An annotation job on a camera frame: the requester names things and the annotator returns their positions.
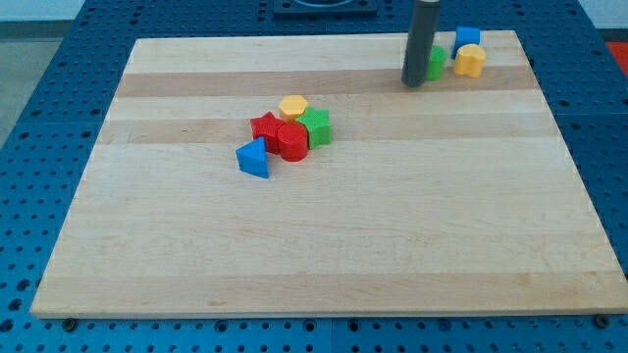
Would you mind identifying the green star block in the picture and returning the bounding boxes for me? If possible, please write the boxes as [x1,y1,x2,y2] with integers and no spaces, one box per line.
[296,108,333,150]

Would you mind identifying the red star block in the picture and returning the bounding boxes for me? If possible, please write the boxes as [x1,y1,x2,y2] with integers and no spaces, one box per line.
[249,112,285,155]

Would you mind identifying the red cylinder block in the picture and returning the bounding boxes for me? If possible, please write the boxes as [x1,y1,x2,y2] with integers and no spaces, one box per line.
[277,123,308,162]

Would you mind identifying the blue triangle block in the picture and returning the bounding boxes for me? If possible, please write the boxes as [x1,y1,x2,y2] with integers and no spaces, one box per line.
[235,137,270,178]

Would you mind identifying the yellow hexagon block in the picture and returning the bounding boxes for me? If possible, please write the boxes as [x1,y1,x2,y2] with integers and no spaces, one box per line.
[279,95,309,122]

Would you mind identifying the wooden board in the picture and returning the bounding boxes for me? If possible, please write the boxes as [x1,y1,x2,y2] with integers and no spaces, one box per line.
[30,30,627,319]

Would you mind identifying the green cylinder block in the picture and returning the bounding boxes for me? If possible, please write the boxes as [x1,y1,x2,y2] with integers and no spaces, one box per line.
[426,45,447,80]

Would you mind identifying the yellow heart block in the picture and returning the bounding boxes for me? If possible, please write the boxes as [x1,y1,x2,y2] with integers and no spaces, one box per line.
[453,44,487,78]

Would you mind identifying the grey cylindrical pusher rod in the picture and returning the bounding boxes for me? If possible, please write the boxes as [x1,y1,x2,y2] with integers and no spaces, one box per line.
[401,0,441,88]

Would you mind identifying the blue cube block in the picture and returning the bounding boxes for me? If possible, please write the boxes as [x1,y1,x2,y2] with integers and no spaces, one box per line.
[451,26,481,59]

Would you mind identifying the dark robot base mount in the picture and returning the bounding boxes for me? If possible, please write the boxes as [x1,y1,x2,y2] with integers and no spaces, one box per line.
[270,0,379,18]

